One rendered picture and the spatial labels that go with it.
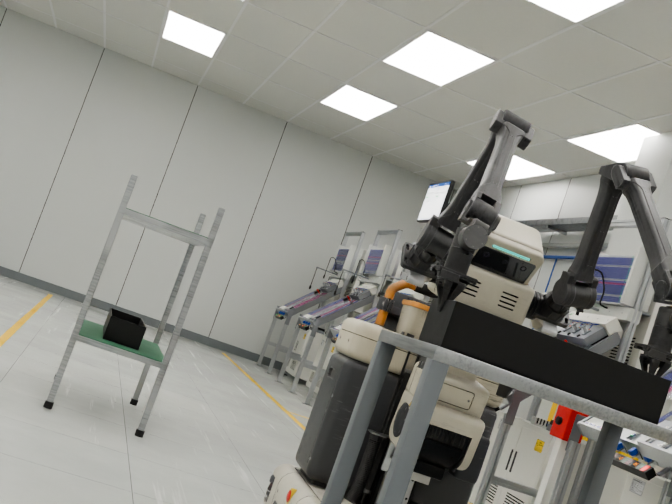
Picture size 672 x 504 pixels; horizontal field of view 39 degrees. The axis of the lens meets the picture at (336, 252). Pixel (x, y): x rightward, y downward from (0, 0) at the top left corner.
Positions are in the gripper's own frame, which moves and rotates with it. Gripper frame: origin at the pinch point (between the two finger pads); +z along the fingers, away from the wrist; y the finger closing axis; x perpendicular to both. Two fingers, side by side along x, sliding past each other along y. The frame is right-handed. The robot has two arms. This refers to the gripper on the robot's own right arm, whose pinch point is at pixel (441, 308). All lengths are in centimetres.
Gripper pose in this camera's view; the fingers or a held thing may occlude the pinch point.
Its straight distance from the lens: 224.9
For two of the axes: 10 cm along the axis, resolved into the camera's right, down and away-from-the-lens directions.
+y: 9.1, 3.5, 2.0
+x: -2.2, 0.2, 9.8
